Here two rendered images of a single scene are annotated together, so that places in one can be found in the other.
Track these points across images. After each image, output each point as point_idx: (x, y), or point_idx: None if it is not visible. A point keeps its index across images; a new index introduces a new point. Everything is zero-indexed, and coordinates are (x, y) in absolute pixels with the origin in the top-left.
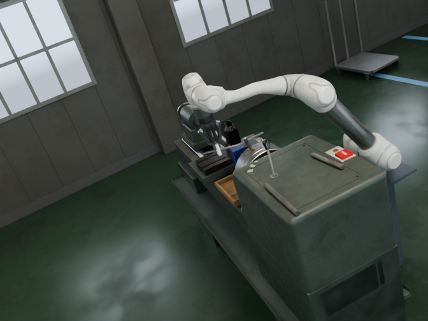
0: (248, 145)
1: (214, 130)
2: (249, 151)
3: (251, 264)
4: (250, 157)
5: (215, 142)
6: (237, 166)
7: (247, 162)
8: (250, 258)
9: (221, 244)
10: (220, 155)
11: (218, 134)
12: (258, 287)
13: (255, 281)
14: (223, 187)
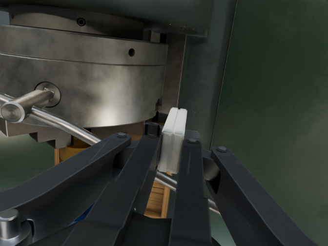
0: (37, 94)
1: (123, 184)
2: (57, 94)
3: (204, 70)
4: (75, 60)
5: (168, 153)
6: (132, 111)
7: (101, 57)
8: (197, 84)
9: (212, 140)
10: (184, 109)
11: (108, 163)
12: (227, 18)
13: (223, 35)
14: (159, 195)
